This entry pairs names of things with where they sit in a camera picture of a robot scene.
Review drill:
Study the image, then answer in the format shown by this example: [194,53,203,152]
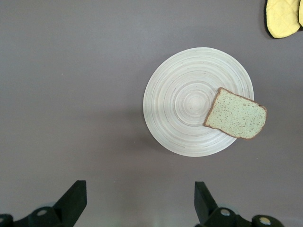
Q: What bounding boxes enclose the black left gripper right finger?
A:
[194,181,283,227]

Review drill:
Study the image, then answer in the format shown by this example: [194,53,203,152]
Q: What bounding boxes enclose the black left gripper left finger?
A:
[0,180,87,227]

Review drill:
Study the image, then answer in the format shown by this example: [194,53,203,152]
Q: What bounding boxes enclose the brown-crusted bread slice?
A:
[203,87,268,141]

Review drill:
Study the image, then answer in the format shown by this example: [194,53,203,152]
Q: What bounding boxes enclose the round light wooden plate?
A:
[143,46,255,157]

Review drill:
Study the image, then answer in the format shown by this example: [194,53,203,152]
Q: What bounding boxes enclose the brown table cover sheet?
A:
[0,0,303,227]

